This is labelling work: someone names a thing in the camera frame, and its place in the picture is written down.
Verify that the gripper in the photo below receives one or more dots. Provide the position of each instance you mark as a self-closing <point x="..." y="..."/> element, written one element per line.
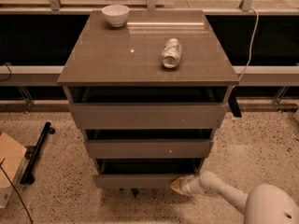
<point x="189" y="185"/>

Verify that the grey bottom drawer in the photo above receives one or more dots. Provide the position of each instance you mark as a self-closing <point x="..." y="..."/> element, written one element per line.
<point x="143" y="173"/>

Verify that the grey drawer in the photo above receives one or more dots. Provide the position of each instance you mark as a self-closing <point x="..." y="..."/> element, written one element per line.
<point x="143" y="173"/>
<point x="152" y="149"/>
<point x="147" y="116"/>

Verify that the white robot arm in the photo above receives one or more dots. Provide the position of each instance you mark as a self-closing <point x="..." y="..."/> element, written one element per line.
<point x="264" y="204"/>

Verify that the grey middle drawer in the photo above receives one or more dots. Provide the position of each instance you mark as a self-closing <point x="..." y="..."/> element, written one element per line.
<point x="152" y="149"/>

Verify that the grey drawer cabinet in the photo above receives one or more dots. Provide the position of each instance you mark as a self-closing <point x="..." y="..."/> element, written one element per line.
<point x="123" y="66"/>

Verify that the grey top drawer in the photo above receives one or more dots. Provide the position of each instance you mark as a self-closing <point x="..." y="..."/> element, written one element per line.
<point x="147" y="116"/>

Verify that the black cabinet leg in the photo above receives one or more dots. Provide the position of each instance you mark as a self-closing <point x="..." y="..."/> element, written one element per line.
<point x="234" y="107"/>

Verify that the black metal bar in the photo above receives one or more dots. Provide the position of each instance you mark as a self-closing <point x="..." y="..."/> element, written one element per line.
<point x="32" y="155"/>

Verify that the cardboard box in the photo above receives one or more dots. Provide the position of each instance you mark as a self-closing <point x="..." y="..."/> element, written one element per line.
<point x="12" y="156"/>

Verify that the white ceramic bowl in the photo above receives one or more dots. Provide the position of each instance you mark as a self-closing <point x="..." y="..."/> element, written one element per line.
<point x="116" y="15"/>

